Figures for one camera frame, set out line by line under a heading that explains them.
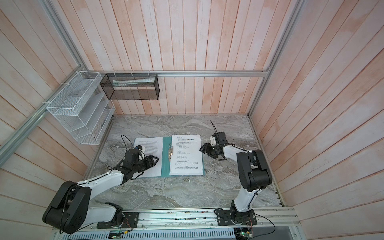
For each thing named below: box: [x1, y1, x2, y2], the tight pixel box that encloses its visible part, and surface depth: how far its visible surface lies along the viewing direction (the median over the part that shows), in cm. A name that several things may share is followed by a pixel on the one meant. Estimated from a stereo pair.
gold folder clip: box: [168, 143, 173, 162], surface depth 99 cm
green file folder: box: [146, 136, 206, 178], surface depth 95 cm
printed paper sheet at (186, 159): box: [169, 134, 204, 176], surface depth 98 cm
